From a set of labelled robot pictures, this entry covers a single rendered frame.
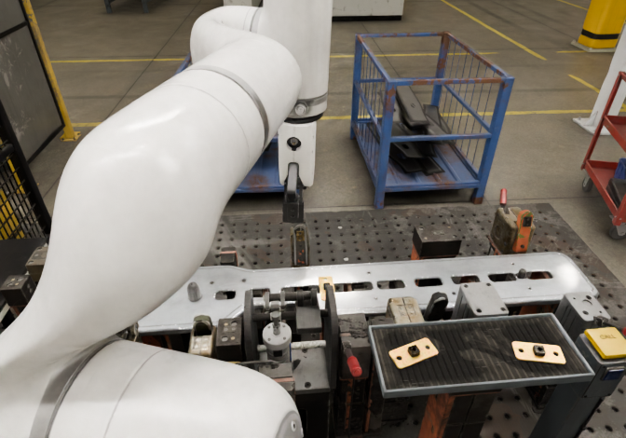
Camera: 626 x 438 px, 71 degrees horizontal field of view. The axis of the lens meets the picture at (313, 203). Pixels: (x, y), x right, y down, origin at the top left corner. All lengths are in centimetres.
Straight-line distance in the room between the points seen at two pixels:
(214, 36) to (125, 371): 32
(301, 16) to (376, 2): 840
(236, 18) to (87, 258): 40
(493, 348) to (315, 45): 62
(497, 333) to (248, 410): 69
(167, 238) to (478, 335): 74
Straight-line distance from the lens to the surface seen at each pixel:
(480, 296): 106
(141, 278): 25
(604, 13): 802
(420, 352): 85
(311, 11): 55
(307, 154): 60
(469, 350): 88
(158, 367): 31
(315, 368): 105
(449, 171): 345
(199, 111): 28
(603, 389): 107
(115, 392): 31
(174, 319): 114
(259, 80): 36
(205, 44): 49
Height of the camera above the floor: 183
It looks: 34 degrees down
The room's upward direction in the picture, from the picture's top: straight up
